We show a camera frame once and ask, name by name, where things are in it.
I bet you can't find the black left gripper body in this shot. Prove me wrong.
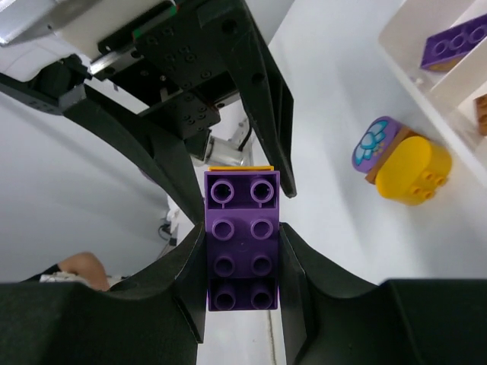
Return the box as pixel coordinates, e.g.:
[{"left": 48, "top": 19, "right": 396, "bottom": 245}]
[{"left": 60, "top": 0, "right": 252, "bottom": 141}]

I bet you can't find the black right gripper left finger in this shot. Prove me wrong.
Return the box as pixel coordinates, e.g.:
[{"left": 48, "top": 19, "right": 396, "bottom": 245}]
[{"left": 1, "top": 224, "right": 205, "bottom": 364}]

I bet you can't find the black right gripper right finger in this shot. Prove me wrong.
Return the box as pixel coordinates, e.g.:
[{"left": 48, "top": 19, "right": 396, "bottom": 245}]
[{"left": 279, "top": 223, "right": 486, "bottom": 364}]

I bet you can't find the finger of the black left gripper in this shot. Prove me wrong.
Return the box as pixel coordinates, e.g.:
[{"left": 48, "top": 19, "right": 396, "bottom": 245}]
[
  {"left": 62, "top": 85, "right": 204, "bottom": 224},
  {"left": 224, "top": 1, "right": 296, "bottom": 197}
]

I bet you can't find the yellow lego plate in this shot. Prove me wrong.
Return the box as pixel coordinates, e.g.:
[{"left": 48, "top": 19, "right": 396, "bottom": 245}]
[{"left": 208, "top": 166, "right": 274, "bottom": 172}]

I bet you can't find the purple lego brick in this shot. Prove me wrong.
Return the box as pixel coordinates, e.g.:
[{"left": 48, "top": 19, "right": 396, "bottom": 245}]
[{"left": 204, "top": 167, "right": 280, "bottom": 312}]

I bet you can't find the purple round flower lego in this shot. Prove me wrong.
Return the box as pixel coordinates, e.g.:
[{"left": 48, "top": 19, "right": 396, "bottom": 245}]
[{"left": 352, "top": 116, "right": 403, "bottom": 173}]

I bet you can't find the brown lego plate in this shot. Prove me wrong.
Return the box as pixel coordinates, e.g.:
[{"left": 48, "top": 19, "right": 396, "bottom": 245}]
[{"left": 365, "top": 126, "right": 419, "bottom": 185}]

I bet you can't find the yellow round lego brick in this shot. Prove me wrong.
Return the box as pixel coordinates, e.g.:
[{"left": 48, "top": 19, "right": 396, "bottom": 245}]
[{"left": 375, "top": 136, "right": 452, "bottom": 206}]

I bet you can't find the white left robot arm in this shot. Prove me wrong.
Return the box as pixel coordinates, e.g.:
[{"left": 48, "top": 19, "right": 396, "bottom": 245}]
[{"left": 1, "top": 1, "right": 297, "bottom": 223}]

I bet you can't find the white divided sorting tray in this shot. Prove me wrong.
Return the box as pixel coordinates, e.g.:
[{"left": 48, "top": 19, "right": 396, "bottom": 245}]
[{"left": 378, "top": 1, "right": 486, "bottom": 175}]

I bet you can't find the purple lego in tray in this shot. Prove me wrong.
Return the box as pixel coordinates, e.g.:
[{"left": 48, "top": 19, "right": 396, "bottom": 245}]
[{"left": 420, "top": 14, "right": 486, "bottom": 72}]

